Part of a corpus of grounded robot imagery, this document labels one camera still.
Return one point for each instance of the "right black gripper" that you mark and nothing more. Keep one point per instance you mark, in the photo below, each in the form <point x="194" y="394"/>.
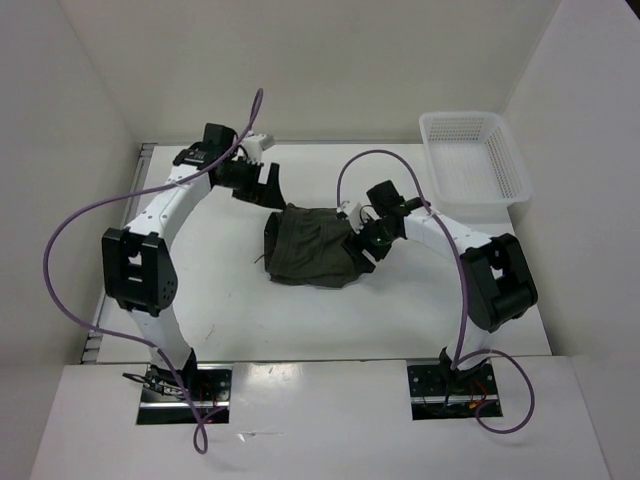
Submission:
<point x="359" y="243"/>

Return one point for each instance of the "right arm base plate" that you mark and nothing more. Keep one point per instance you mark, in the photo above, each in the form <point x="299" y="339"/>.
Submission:
<point x="433" y="398"/>

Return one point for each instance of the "aluminium table edge rail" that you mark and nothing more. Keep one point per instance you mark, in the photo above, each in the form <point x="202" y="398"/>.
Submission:
<point x="118" y="272"/>

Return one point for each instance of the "dark green shorts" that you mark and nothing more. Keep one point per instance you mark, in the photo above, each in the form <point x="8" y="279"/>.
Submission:
<point x="311" y="247"/>

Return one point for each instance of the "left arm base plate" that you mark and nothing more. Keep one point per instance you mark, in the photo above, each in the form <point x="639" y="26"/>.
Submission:
<point x="162" y="402"/>

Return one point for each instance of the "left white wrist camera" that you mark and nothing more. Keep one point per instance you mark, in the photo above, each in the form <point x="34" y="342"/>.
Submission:
<point x="255" y="144"/>

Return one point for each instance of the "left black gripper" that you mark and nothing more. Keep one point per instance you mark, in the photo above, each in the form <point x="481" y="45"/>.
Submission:
<point x="268" y="195"/>

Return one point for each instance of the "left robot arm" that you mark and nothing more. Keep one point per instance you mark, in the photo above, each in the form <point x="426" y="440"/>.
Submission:
<point x="138" y="270"/>

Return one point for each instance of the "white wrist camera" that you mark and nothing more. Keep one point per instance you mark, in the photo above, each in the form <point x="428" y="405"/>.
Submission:
<point x="255" y="144"/>
<point x="355" y="214"/>

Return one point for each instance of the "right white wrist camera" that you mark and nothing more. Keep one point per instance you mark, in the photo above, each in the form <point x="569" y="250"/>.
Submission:
<point x="355" y="214"/>

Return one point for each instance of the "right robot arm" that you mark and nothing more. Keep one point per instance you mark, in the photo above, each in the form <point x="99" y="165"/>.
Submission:
<point x="496" y="285"/>

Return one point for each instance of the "white plastic basket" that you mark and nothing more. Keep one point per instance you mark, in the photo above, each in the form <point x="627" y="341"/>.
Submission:
<point x="473" y="159"/>

